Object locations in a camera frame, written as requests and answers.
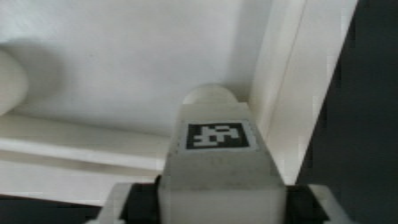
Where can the white square tabletop tray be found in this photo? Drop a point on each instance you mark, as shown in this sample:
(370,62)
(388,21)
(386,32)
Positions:
(118,55)

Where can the white table leg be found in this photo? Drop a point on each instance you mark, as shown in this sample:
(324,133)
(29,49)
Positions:
(221,185)

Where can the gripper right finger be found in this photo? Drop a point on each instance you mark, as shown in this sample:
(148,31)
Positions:
(313,207)

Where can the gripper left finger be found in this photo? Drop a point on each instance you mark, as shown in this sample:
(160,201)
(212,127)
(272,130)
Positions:
(130,206)

